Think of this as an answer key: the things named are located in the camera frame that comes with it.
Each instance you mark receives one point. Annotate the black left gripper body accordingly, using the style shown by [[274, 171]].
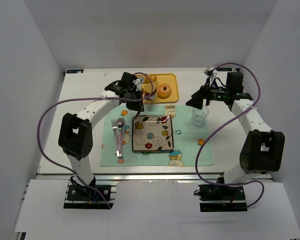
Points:
[[135, 103]]

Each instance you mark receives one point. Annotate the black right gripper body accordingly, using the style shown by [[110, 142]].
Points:
[[203, 95]]

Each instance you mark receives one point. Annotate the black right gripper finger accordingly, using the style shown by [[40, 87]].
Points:
[[196, 101], [202, 92]]

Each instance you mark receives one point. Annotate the metal spatula wooden handle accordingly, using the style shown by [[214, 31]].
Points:
[[148, 97]]

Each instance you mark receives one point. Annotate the seeded bread slice large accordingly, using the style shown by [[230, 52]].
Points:
[[150, 87]]

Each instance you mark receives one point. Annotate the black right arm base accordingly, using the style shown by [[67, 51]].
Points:
[[215, 198]]

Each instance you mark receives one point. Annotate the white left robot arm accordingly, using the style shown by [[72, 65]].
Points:
[[76, 132]]

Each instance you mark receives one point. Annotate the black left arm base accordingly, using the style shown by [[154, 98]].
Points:
[[81, 197]]

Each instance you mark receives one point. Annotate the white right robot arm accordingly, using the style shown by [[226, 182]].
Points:
[[263, 148]]

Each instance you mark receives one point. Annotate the clear drinking glass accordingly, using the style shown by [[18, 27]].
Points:
[[199, 115]]

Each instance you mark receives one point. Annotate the blue label right corner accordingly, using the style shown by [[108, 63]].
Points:
[[224, 69]]

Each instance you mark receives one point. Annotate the blue label corner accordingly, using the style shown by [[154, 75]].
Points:
[[74, 71], [224, 69]]

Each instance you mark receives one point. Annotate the golden croissant roll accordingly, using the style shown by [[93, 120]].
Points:
[[149, 78]]

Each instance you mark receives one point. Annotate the orange glazed donut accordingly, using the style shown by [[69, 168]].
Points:
[[163, 91]]

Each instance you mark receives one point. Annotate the square floral plate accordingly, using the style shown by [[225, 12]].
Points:
[[152, 133]]

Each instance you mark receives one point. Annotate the light green printed placemat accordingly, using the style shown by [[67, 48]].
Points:
[[188, 138]]

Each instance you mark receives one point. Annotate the blue label left corner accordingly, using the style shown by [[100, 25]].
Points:
[[74, 71]]

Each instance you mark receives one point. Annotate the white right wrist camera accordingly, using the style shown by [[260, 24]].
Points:
[[210, 72]]

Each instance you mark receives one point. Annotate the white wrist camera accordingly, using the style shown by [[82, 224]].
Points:
[[210, 72], [139, 80]]

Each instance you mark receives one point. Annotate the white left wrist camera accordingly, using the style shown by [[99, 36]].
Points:
[[139, 80]]

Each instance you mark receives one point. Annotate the metal spoon pink handle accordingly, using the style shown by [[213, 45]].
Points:
[[118, 130]]

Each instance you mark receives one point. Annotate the metal fork pink handle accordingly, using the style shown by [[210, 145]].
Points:
[[114, 129]]

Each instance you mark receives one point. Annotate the aluminium front rail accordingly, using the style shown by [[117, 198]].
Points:
[[114, 179]]

